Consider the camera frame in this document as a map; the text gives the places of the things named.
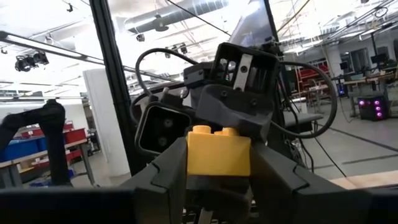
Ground black ceiling cable reel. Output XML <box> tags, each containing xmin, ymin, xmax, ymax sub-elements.
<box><xmin>14</xmin><ymin>51</ymin><xmax>50</xmax><ymax>73</ymax></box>

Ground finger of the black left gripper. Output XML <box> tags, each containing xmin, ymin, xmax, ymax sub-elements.
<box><xmin>195</xmin><ymin>83</ymin><xmax>275</xmax><ymax>142</ymax></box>

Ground wooden workbench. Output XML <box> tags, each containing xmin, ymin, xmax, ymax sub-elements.
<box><xmin>343</xmin><ymin>72</ymin><xmax>398</xmax><ymax>118</ymax></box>

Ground grey workbench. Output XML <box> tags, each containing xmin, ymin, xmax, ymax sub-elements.
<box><xmin>0</xmin><ymin>138</ymin><xmax>98</xmax><ymax>189</ymax></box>

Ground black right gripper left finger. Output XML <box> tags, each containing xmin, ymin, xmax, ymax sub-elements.
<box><xmin>0</xmin><ymin>136</ymin><xmax>188</xmax><ymax>224</ymax></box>

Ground computer tower purple lights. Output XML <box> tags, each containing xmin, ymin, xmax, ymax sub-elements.
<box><xmin>356</xmin><ymin>95</ymin><xmax>390</xmax><ymax>122</ymax></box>

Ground blue storage bin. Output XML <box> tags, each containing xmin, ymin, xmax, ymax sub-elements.
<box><xmin>0</xmin><ymin>136</ymin><xmax>48</xmax><ymax>163</ymax></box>

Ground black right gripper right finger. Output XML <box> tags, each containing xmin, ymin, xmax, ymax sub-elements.
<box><xmin>250</xmin><ymin>142</ymin><xmax>398</xmax><ymax>224</ymax></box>

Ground black looped cable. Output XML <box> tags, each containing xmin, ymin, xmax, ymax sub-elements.
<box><xmin>269</xmin><ymin>60</ymin><xmax>339</xmax><ymax>140</ymax></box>

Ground large yellow two-stud block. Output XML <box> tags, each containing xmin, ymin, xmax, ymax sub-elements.
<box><xmin>186</xmin><ymin>124</ymin><xmax>252</xmax><ymax>177</ymax></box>

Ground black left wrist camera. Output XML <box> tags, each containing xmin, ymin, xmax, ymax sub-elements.
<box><xmin>134</xmin><ymin>102</ymin><xmax>192</xmax><ymax>156</ymax></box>

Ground black camera cable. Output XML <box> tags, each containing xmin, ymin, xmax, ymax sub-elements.
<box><xmin>135</xmin><ymin>47</ymin><xmax>200</xmax><ymax>97</ymax></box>

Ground white building pillar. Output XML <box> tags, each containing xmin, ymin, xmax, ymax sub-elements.
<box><xmin>82</xmin><ymin>68</ymin><xmax>131</xmax><ymax>179</ymax></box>

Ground linear ceiling light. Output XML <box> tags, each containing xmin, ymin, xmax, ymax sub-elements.
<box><xmin>0</xmin><ymin>30</ymin><xmax>177</xmax><ymax>83</ymax></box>

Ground blue screen monitor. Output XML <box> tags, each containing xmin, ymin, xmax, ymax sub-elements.
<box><xmin>229</xmin><ymin>0</ymin><xmax>276</xmax><ymax>48</ymax></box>

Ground silver round air duct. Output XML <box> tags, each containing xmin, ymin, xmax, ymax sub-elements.
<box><xmin>124</xmin><ymin>0</ymin><xmax>230</xmax><ymax>34</ymax></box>

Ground red storage rack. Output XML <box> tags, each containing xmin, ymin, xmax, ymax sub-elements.
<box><xmin>297</xmin><ymin>63</ymin><xmax>331</xmax><ymax>91</ymax></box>

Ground red storage bin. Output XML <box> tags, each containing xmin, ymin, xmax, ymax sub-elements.
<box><xmin>62</xmin><ymin>127</ymin><xmax>87</xmax><ymax>144</ymax></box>

